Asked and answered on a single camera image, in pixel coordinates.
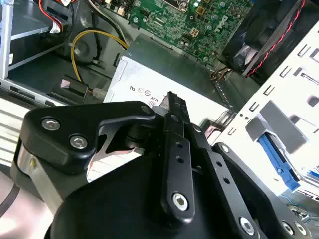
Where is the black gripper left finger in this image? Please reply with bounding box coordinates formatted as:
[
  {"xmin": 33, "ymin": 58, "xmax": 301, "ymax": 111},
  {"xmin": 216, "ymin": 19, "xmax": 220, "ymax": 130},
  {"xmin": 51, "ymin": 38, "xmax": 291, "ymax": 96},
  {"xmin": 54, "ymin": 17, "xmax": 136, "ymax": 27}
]
[{"xmin": 11, "ymin": 91, "xmax": 197, "ymax": 223}]

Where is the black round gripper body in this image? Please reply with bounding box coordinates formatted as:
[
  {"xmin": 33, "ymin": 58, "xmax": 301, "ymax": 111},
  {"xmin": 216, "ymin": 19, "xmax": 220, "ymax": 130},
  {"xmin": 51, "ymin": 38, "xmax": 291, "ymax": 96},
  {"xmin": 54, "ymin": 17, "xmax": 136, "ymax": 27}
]
[{"xmin": 44, "ymin": 154, "xmax": 240, "ymax": 239}]

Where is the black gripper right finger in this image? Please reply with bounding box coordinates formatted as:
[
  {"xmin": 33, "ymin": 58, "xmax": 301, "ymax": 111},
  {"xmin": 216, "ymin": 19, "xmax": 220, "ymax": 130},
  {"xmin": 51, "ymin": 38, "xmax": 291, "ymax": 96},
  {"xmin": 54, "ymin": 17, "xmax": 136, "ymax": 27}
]
[{"xmin": 184, "ymin": 123, "xmax": 313, "ymax": 239}]

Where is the hard disk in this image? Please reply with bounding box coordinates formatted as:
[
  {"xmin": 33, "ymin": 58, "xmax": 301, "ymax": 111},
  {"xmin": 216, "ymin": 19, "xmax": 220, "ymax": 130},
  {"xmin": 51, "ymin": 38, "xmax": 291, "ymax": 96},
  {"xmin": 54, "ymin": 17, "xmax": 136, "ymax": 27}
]
[{"xmin": 258, "ymin": 133, "xmax": 301, "ymax": 193}]

